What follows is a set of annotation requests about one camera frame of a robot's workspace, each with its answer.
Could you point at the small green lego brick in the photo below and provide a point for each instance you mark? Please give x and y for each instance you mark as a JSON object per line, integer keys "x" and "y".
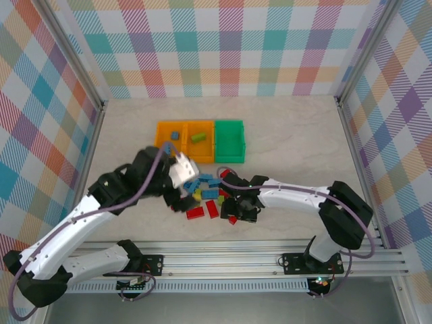
{"x": 221, "y": 200}

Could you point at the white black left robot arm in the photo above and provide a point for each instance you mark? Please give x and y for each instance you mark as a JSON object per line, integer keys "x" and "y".
{"x": 91, "y": 261}

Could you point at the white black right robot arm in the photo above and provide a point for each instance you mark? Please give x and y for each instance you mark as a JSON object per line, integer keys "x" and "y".
{"x": 290, "y": 200}

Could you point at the orange plastic bin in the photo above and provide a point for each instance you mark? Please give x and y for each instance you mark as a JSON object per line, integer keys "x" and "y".
{"x": 206, "y": 150}
{"x": 163, "y": 133}

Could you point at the green plastic bin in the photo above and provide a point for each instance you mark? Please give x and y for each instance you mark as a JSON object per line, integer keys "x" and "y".
{"x": 229, "y": 138}

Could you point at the small green circuit board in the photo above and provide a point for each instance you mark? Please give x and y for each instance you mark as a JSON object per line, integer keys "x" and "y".
{"x": 133, "y": 281}

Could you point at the small circuit board with LED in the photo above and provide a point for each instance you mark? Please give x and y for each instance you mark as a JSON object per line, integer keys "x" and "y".
{"x": 320, "y": 283}

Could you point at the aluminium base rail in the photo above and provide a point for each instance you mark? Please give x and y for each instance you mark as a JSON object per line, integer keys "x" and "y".
{"x": 219, "y": 260}

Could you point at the aluminium frame floor rail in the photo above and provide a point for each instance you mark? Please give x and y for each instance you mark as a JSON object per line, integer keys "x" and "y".
{"x": 90, "y": 152}
{"x": 357, "y": 158}

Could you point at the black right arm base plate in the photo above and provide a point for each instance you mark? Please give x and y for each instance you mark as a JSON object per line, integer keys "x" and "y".
{"x": 293, "y": 263}

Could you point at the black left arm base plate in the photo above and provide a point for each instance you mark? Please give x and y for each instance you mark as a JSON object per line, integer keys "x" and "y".
{"x": 155, "y": 265}

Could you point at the aluminium frame post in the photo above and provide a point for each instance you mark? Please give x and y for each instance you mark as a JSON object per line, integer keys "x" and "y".
{"x": 78, "y": 55}
{"x": 405, "y": 303}
{"x": 365, "y": 50}

